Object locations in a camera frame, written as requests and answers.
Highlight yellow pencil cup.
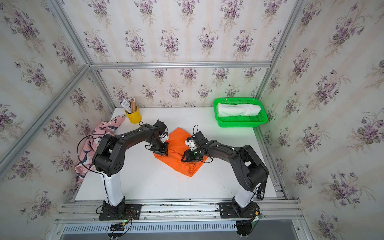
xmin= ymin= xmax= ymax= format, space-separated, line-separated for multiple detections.
xmin=125 ymin=108 xmax=142 ymax=124

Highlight green plastic basket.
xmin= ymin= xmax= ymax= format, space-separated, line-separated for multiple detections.
xmin=213 ymin=98 xmax=268 ymax=128

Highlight white shorts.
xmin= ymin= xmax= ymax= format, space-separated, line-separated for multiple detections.
xmin=217 ymin=104 xmax=262 ymax=117

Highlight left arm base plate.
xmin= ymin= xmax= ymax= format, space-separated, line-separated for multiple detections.
xmin=99 ymin=203 xmax=143 ymax=221

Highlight black stapler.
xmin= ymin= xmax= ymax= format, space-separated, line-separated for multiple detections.
xmin=256 ymin=182 xmax=267 ymax=200

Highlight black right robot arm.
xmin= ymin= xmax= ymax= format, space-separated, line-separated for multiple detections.
xmin=182 ymin=132 xmax=269 ymax=209

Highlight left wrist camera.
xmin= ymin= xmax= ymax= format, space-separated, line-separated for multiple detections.
xmin=159 ymin=134 xmax=169 ymax=143

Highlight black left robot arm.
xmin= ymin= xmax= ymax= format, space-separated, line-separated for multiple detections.
xmin=92 ymin=121 xmax=169 ymax=208

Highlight orange cloth garment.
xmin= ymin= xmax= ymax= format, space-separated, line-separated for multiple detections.
xmin=154 ymin=128 xmax=203 ymax=177

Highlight pink patterned garment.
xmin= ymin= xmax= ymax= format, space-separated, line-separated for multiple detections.
xmin=75 ymin=116 xmax=126 ymax=184

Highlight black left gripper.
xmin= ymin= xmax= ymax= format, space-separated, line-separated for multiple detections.
xmin=149 ymin=138 xmax=170 ymax=155

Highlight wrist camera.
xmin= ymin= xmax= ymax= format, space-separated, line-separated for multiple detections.
xmin=159 ymin=134 xmax=169 ymax=143
xmin=185 ymin=137 xmax=197 ymax=151

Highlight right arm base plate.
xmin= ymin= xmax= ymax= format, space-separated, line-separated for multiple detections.
xmin=217 ymin=202 xmax=260 ymax=219

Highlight wooden pencils bundle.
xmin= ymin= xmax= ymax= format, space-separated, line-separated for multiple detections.
xmin=130 ymin=97 xmax=137 ymax=114

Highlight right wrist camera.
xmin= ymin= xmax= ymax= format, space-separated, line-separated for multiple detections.
xmin=185 ymin=137 xmax=197 ymax=151

